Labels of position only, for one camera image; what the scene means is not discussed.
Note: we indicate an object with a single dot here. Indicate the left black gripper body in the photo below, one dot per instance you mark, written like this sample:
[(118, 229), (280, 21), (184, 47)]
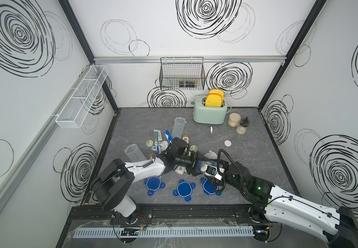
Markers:
[(190, 162)]

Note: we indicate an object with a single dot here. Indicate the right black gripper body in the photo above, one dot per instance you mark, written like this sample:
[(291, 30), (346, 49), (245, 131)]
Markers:
[(227, 172)]

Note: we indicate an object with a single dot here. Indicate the blue-lid clear container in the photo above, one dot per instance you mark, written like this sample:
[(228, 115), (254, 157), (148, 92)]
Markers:
[(178, 128), (134, 153), (211, 160)]

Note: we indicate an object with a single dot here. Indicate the cream lotion bottle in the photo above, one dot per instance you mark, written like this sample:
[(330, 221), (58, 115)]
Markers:
[(185, 138), (180, 170)]

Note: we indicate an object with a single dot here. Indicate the blue container lid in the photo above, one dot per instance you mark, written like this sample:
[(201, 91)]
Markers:
[(153, 184), (184, 190), (208, 188)]

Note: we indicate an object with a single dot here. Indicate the white round toiletry piece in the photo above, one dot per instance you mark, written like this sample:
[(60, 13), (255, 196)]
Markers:
[(163, 145)]

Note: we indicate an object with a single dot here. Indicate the blue small toiletry tube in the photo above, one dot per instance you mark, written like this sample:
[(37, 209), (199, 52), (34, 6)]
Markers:
[(168, 136)]

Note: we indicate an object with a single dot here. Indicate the green toothbrush packet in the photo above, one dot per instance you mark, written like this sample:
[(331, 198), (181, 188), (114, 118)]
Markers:
[(158, 136)]

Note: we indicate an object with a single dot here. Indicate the green round toiletry tin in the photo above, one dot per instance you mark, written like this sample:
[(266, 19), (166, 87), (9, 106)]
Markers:
[(150, 143)]

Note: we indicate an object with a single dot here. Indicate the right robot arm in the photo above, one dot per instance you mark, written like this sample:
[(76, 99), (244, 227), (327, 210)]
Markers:
[(338, 227)]

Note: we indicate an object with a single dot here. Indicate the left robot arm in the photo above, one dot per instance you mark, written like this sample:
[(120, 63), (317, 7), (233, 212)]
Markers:
[(110, 187)]

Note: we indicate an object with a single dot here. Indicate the black-cap glass bottle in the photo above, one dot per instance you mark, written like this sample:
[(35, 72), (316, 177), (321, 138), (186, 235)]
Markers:
[(243, 125)]

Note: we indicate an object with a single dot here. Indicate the mint green toaster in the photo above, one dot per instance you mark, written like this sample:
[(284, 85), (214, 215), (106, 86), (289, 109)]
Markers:
[(209, 115)]

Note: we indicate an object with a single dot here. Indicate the beige round jar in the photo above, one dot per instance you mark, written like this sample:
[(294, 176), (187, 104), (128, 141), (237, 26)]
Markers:
[(234, 119)]

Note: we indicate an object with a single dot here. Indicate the front yellow toast slice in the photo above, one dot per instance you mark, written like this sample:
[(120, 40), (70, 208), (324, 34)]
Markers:
[(213, 100)]

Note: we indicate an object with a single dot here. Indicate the yellow toast slice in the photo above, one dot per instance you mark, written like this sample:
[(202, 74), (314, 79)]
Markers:
[(213, 100), (217, 92)]

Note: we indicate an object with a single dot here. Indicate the back yellow toast slice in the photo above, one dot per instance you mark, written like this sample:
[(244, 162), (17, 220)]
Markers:
[(217, 92)]

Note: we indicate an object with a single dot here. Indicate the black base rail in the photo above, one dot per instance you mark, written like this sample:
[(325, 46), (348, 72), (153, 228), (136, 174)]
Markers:
[(149, 213)]

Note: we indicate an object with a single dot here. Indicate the white slotted cable duct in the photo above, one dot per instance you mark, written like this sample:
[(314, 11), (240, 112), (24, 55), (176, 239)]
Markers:
[(165, 232)]

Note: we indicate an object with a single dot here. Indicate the black wire wall basket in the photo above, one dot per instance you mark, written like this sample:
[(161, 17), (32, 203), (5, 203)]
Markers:
[(182, 73)]

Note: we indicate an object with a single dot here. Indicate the white mesh wall shelf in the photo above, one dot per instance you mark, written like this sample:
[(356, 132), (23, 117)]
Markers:
[(87, 98)]

